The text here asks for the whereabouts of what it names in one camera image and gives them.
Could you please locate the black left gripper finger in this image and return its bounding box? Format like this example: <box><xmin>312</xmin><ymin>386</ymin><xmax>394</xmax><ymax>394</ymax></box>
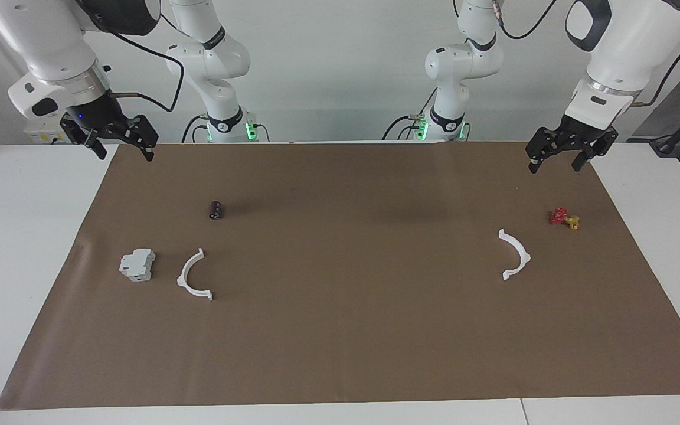
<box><xmin>572</xmin><ymin>129</ymin><xmax>619</xmax><ymax>172</ymax></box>
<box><xmin>525</xmin><ymin>127</ymin><xmax>565</xmax><ymax>174</ymax></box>

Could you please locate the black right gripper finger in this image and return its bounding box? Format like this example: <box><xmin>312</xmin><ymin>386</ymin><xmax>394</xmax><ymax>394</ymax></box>
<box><xmin>60</xmin><ymin>115</ymin><xmax>107</xmax><ymax>160</ymax></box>
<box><xmin>127</xmin><ymin>115</ymin><xmax>159</xmax><ymax>162</ymax></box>

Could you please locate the white half-ring pipe clamp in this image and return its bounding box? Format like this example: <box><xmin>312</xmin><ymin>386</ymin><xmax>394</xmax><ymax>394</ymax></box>
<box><xmin>176</xmin><ymin>248</ymin><xmax>214</xmax><ymax>302</ymax></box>
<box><xmin>498</xmin><ymin>229</ymin><xmax>532</xmax><ymax>281</ymax></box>

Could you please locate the white power box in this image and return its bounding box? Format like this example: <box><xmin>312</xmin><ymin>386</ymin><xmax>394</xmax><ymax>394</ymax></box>
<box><xmin>24</xmin><ymin>121</ymin><xmax>72</xmax><ymax>145</ymax></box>

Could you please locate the red handwheel brass valve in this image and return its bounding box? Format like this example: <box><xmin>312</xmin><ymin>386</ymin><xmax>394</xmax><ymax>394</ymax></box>
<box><xmin>550</xmin><ymin>207</ymin><xmax>581</xmax><ymax>230</ymax></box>

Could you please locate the dark grey panel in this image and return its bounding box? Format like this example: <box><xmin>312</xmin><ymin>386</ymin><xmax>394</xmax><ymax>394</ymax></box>
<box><xmin>629</xmin><ymin>41</ymin><xmax>680</xmax><ymax>142</ymax></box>

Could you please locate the grey circuit breaker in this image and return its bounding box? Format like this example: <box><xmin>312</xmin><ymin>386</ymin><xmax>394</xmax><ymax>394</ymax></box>
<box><xmin>119</xmin><ymin>249</ymin><xmax>156</xmax><ymax>282</ymax></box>

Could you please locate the brown table mat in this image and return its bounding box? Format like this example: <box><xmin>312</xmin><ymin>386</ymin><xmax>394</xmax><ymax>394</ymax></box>
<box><xmin>0</xmin><ymin>140</ymin><xmax>680</xmax><ymax>410</ymax></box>

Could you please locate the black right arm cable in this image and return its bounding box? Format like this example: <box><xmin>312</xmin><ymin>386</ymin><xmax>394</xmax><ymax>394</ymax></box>
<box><xmin>95</xmin><ymin>9</ymin><xmax>186</xmax><ymax>113</ymax></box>

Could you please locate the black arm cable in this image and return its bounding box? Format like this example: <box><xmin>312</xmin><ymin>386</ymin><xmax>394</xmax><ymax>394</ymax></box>
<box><xmin>493</xmin><ymin>0</ymin><xmax>680</xmax><ymax>108</ymax></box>
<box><xmin>95</xmin><ymin>9</ymin><xmax>186</xmax><ymax>113</ymax></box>

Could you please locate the black right base cable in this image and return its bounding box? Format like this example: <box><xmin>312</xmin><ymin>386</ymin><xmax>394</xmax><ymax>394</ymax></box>
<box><xmin>182</xmin><ymin>114</ymin><xmax>206</xmax><ymax>143</ymax></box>

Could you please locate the black base cable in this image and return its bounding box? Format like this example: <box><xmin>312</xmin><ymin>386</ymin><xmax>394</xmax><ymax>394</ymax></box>
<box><xmin>182</xmin><ymin>114</ymin><xmax>206</xmax><ymax>143</ymax></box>
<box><xmin>382</xmin><ymin>114</ymin><xmax>420</xmax><ymax>141</ymax></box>

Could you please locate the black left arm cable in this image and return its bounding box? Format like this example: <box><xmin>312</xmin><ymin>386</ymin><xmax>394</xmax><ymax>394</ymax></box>
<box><xmin>493</xmin><ymin>0</ymin><xmax>680</xmax><ymax>108</ymax></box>

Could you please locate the black left base cable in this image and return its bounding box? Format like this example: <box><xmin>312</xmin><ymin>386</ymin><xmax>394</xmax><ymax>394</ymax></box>
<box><xmin>382</xmin><ymin>114</ymin><xmax>420</xmax><ymax>141</ymax></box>

